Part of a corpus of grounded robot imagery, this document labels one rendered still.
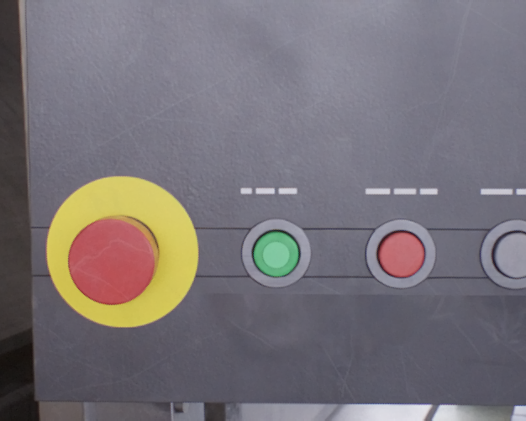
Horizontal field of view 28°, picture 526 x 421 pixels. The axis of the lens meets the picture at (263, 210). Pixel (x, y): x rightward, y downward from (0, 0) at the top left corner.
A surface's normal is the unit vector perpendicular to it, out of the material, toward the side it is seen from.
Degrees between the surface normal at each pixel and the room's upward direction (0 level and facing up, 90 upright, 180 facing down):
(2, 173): 45
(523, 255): 89
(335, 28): 89
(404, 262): 89
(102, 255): 89
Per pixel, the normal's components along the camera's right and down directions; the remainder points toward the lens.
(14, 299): 0.70, -0.66
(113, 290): -0.04, 0.11
